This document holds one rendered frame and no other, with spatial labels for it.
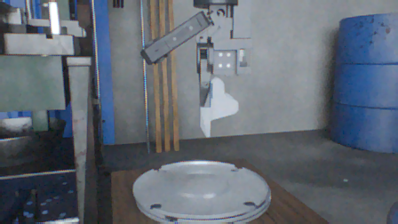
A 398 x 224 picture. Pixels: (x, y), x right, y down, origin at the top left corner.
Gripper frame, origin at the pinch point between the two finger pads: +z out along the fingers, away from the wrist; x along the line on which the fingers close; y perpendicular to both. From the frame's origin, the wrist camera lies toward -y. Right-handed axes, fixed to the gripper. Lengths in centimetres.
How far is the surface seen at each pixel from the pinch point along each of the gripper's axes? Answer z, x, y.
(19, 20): -21, 54, -53
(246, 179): 17.0, 19.1, 10.8
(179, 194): 16.8, 11.1, -4.3
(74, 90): -2.2, 33.7, -32.1
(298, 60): -5, 215, 85
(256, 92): 20, 206, 51
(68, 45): -14, 48, -38
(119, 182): 18.7, 22.5, -19.1
